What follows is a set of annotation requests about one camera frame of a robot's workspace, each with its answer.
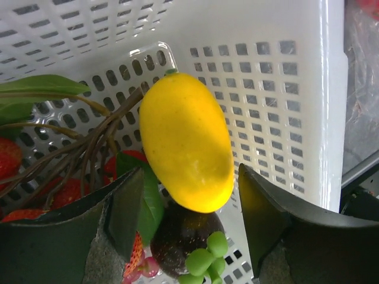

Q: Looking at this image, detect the mangosteen with green calyx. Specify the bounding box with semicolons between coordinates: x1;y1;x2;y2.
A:
150;204;228;283

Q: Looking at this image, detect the clear zip top bag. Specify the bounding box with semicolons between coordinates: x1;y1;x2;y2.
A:
342;1;378;175

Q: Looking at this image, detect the green leaf with stem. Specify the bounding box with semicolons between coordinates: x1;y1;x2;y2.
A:
1;75;151;212

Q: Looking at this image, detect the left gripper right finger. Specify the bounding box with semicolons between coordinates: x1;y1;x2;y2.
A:
238;164;378;283

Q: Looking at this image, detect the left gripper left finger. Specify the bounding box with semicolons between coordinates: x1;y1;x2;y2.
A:
1;168;144;283

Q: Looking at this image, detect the white plastic basket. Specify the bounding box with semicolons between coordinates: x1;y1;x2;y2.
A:
0;0;349;284

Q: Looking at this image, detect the red lychee bunch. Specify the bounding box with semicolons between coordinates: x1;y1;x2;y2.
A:
1;151;147;283

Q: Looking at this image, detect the yellow mango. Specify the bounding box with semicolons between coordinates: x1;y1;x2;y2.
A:
139;69;234;213

